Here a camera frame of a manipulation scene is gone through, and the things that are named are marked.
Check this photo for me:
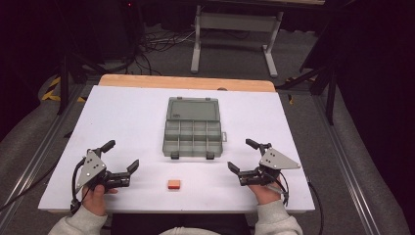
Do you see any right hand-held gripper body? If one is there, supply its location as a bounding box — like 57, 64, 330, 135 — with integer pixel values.
237, 143, 301, 188

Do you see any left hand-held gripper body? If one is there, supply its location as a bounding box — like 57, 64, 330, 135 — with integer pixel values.
75, 148, 132, 194

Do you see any clear plastic compartment box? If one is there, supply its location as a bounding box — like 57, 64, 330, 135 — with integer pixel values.
161, 96, 228, 161

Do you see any person's left hand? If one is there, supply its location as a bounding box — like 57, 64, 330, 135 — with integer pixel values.
81, 183, 118, 217

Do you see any person's right hand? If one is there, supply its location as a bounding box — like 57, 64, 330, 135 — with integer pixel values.
247, 177, 284, 207

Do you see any white table board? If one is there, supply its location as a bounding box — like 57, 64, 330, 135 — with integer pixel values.
37, 85, 316, 214

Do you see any person's dark clothing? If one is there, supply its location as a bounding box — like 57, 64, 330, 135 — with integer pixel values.
110, 212, 253, 235

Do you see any black tripod stand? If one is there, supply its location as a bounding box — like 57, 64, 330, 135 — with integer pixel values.
276, 48, 340, 127
56, 48, 111, 116

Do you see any yellow black floor tape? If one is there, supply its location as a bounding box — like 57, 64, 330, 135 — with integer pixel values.
41, 75, 87, 104

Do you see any wooden table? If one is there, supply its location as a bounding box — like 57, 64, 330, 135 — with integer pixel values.
98, 73, 277, 93

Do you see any grey metal stand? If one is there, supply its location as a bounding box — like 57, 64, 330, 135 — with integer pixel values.
190, 4, 285, 79

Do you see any left hand-held gripper cable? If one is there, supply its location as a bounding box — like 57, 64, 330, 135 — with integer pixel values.
69, 158, 87, 215

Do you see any hand-held gripper cable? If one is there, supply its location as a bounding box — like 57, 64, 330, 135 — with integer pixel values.
273, 169, 291, 208
69, 158, 87, 215

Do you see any right hand-held gripper cable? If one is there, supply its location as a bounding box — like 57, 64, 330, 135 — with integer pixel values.
273, 169, 291, 208

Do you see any aluminium floor rail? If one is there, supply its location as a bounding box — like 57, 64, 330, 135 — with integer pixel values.
0, 82, 86, 231
310, 93, 382, 235

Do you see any black floor cable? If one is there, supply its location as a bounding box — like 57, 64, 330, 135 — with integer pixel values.
306, 179, 325, 235
0, 159, 62, 212

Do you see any bundle of black floor cables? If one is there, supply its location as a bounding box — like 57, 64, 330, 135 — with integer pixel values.
128, 27, 199, 76

